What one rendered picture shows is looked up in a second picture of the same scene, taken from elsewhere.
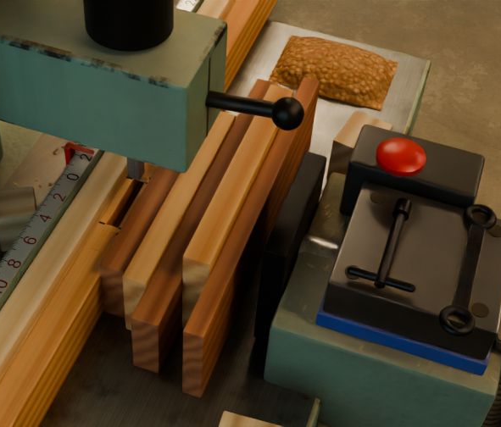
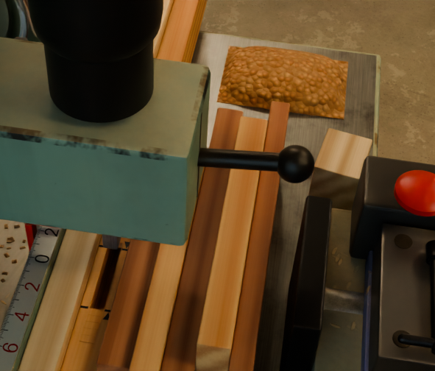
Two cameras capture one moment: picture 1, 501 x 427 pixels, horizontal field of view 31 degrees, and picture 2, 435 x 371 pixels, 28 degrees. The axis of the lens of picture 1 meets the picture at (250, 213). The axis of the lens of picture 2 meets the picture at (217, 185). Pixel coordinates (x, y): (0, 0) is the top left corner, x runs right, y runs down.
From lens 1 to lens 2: 13 cm
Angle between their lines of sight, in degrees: 6
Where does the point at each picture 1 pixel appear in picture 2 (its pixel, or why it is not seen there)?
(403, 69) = (355, 68)
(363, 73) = (318, 81)
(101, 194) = (78, 274)
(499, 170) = (393, 126)
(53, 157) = not seen: outside the picture
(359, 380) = not seen: outside the picture
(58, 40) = (21, 117)
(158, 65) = (148, 133)
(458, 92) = not seen: hidden behind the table
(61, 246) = (47, 347)
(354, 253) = (397, 315)
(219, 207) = (223, 274)
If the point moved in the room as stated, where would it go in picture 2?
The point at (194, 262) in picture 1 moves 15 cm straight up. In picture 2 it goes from (211, 347) to (229, 144)
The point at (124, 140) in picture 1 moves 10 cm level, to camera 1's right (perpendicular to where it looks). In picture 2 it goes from (109, 218) to (299, 209)
